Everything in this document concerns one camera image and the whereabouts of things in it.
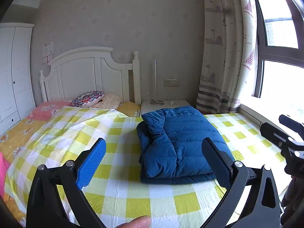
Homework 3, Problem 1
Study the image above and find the blue quilted puffer jacket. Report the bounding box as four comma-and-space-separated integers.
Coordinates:
136, 106, 234, 185

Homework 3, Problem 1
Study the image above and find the person's thumb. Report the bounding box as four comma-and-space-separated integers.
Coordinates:
116, 216, 151, 228

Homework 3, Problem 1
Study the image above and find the yellow checkered quilt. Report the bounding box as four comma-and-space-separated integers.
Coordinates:
4, 106, 286, 228

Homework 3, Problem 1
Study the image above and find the patterned beige curtain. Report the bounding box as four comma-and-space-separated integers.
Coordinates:
196, 0, 258, 114

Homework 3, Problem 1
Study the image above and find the pink floral pillow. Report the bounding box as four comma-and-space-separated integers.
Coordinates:
26, 101, 71, 121

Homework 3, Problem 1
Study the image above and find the orange floral bed sheet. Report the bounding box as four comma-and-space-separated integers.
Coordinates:
1, 106, 140, 226

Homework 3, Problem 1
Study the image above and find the colourful patterned cushion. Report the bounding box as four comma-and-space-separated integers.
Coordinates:
71, 91, 104, 108

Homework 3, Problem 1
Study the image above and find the cream fluffy pillow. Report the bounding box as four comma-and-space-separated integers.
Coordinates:
93, 94, 122, 110

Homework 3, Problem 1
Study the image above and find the white wardrobe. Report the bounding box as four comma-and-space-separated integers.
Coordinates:
0, 23, 36, 134

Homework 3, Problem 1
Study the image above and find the white bedside table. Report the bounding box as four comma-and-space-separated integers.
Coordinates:
140, 100, 190, 116

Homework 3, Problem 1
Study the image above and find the white wooden headboard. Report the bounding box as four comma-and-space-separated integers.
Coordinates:
40, 46, 142, 105

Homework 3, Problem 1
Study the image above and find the slim white desk lamp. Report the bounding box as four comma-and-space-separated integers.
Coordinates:
147, 60, 164, 106

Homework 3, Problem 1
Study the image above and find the dark framed window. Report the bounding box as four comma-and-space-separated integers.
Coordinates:
254, 0, 303, 99

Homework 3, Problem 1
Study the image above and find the white charger cable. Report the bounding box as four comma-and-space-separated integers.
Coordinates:
146, 94, 180, 106

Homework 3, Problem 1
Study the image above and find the wall socket panel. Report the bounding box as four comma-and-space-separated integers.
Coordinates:
163, 79, 179, 88

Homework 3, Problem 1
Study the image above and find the paper notice on wall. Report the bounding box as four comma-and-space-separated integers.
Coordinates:
42, 42, 54, 64

